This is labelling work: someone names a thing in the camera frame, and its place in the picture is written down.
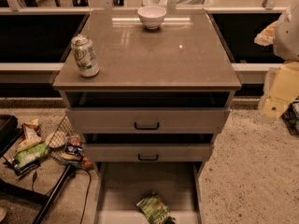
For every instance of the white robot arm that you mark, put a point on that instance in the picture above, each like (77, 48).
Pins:
(286, 38)

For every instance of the black wire basket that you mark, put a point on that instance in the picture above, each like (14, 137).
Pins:
(58, 140)
(291, 118)

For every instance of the green jalapeno chip bag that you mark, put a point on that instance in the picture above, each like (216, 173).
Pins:
(154, 209)

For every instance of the blue snack packet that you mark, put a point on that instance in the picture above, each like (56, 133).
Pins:
(73, 150)

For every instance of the bottom open grey drawer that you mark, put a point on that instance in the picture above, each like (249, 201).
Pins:
(122, 185)

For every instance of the top grey drawer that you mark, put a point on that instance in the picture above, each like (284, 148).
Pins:
(147, 120)

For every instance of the white ceramic bowl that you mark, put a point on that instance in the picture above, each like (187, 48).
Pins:
(151, 16)

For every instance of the grey drawer cabinet with counter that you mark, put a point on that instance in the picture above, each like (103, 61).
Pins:
(180, 65)

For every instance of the green white soda can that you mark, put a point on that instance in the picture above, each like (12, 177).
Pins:
(85, 55)

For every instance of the middle grey drawer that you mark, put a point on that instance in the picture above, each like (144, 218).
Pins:
(117, 153)

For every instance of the black wire basket right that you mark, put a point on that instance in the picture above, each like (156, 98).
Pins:
(291, 118)

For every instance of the green snack bag on floor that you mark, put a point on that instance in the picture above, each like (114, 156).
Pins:
(31, 154)

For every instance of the tan chip bag on floor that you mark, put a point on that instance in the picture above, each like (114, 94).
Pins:
(31, 135)

